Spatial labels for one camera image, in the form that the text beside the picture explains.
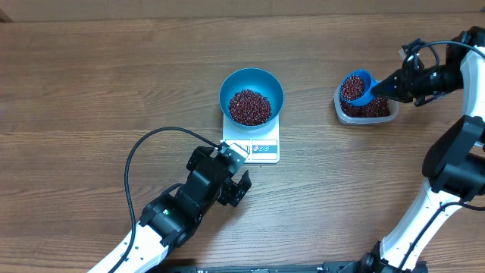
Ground blue scoop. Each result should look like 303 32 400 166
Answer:
337 69 377 107

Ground blue bowl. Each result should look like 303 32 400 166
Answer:
219 67 285 126

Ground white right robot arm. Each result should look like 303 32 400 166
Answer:
343 26 484 272

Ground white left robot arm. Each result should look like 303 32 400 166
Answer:
89 143 252 273

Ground red beans in scoop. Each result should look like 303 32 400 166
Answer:
340 75 366 101

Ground white kitchen scale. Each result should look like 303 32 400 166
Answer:
222 115 280 164

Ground red beans in bowl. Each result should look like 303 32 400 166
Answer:
229 89 272 126

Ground clear plastic bean container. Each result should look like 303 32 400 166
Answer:
333 87 400 125

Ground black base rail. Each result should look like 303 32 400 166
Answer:
151 259 429 273

